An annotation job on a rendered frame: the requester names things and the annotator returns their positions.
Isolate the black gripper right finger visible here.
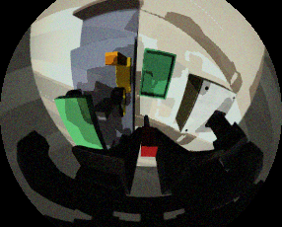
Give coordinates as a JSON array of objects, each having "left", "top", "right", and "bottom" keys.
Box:
[{"left": 155, "top": 128, "right": 225, "bottom": 194}]

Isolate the small green trolley with black wheels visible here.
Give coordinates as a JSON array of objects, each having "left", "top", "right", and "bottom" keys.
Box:
[{"left": 54, "top": 87, "right": 127, "bottom": 150}]

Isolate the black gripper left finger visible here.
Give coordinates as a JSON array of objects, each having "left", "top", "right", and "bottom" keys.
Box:
[{"left": 71, "top": 127, "right": 142, "bottom": 194}]

